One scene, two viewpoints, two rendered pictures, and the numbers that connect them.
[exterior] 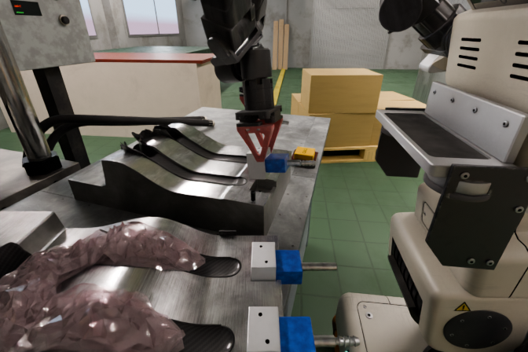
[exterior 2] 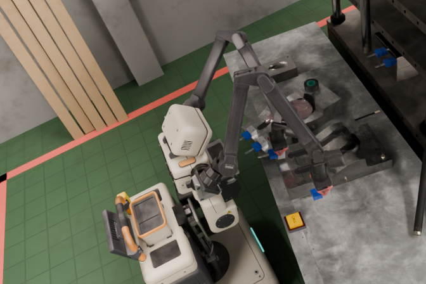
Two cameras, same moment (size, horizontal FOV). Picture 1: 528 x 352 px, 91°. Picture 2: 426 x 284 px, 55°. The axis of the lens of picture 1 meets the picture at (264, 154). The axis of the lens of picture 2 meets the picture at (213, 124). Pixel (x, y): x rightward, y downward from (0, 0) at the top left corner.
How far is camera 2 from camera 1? 221 cm
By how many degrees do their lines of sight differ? 112
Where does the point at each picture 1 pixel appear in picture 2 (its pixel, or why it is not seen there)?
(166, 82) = not seen: outside the picture
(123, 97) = not seen: outside the picture
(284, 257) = (257, 144)
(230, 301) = (264, 133)
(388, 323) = (245, 274)
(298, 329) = (246, 134)
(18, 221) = (325, 103)
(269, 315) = (251, 130)
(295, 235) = (267, 170)
